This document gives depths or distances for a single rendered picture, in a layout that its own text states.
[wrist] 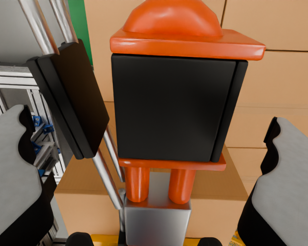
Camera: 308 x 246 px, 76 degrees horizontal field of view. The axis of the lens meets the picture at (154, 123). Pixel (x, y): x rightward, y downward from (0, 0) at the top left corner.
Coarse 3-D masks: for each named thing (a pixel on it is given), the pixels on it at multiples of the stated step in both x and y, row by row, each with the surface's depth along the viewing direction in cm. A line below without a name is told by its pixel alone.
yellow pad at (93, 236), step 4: (92, 236) 47; (96, 236) 47; (100, 236) 47; (104, 236) 47; (108, 236) 47; (112, 236) 47; (116, 236) 47; (92, 240) 46; (96, 240) 46; (100, 240) 46; (104, 240) 46; (108, 240) 46; (112, 240) 46; (116, 240) 46; (96, 244) 46; (100, 244) 46; (104, 244) 46; (108, 244) 46; (112, 244) 46; (116, 244) 46
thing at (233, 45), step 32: (128, 32) 10; (224, 32) 12; (128, 64) 10; (160, 64) 10; (192, 64) 10; (224, 64) 10; (128, 96) 11; (160, 96) 11; (192, 96) 11; (224, 96) 11; (128, 128) 12; (160, 128) 12; (192, 128) 12; (224, 128) 12; (128, 160) 13; (160, 160) 13; (192, 160) 13; (224, 160) 14
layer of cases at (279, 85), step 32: (96, 0) 55; (128, 0) 55; (224, 0) 55; (256, 0) 55; (288, 0) 55; (96, 32) 60; (256, 32) 59; (288, 32) 59; (96, 64) 65; (256, 64) 65; (288, 64) 65; (256, 96) 71; (288, 96) 71; (256, 128) 79; (256, 160) 88
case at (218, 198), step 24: (72, 168) 45; (72, 192) 40; (96, 192) 40; (192, 192) 41; (216, 192) 41; (240, 192) 42; (72, 216) 44; (96, 216) 43; (192, 216) 43; (216, 216) 43; (240, 216) 43
